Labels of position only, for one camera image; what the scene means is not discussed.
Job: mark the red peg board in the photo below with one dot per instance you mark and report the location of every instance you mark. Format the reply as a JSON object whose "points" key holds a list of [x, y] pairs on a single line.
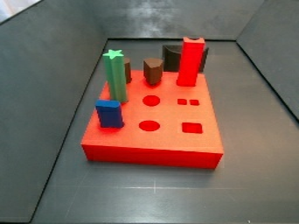
{"points": [[169, 126]]}

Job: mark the blue peg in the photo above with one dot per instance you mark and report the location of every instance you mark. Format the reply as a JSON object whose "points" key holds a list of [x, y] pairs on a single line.
{"points": [[109, 114]]}

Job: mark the brown peg with point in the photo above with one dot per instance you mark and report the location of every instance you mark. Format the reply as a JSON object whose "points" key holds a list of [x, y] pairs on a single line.
{"points": [[152, 70]]}

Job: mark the brown round peg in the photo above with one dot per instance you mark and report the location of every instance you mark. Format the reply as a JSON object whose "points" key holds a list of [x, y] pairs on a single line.
{"points": [[126, 65]]}

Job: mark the green star peg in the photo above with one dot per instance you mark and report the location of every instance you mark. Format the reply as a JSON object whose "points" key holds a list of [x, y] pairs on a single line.
{"points": [[116, 79]]}

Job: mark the black curved holder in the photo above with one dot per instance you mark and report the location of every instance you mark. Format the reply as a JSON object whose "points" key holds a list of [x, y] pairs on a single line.
{"points": [[170, 58]]}

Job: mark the tall red notched peg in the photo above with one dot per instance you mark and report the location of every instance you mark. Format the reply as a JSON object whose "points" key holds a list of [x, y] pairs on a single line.
{"points": [[189, 61]]}

